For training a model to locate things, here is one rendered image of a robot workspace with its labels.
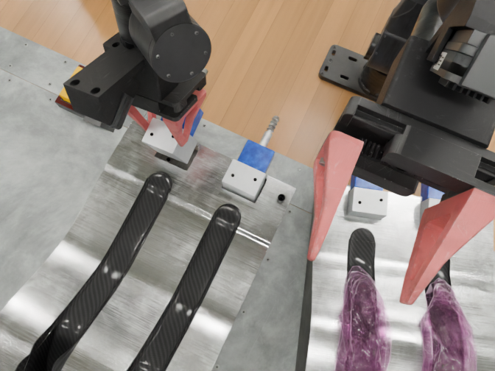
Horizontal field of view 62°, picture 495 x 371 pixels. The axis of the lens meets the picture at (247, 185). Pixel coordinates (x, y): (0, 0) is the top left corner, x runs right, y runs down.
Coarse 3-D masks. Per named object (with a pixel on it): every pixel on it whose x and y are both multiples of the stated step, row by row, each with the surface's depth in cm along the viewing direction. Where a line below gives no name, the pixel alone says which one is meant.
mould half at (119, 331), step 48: (144, 144) 60; (96, 192) 58; (192, 192) 58; (288, 192) 58; (96, 240) 57; (192, 240) 57; (240, 240) 57; (48, 288) 53; (144, 288) 55; (240, 288) 55; (0, 336) 49; (96, 336) 50; (144, 336) 51; (192, 336) 53
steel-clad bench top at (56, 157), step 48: (0, 48) 74; (0, 96) 71; (48, 96) 72; (0, 144) 69; (48, 144) 69; (96, 144) 69; (240, 144) 70; (0, 192) 67; (48, 192) 67; (0, 240) 65; (48, 240) 65; (288, 240) 66; (0, 288) 63; (288, 288) 64; (240, 336) 62; (288, 336) 62
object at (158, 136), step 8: (200, 112) 57; (152, 120) 55; (160, 120) 55; (184, 120) 56; (152, 128) 55; (160, 128) 55; (192, 128) 57; (144, 136) 55; (152, 136) 55; (160, 136) 54; (168, 136) 54; (192, 136) 58; (152, 144) 54; (160, 144) 54; (168, 144) 54; (176, 144) 54; (192, 144) 58; (160, 152) 59; (168, 152) 54; (176, 152) 54; (184, 152) 57; (184, 160) 57
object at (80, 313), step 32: (160, 192) 59; (128, 224) 58; (224, 224) 58; (128, 256) 57; (192, 256) 56; (224, 256) 56; (96, 288) 54; (192, 288) 56; (64, 320) 51; (160, 320) 53; (192, 320) 54; (32, 352) 48; (64, 352) 51; (160, 352) 51
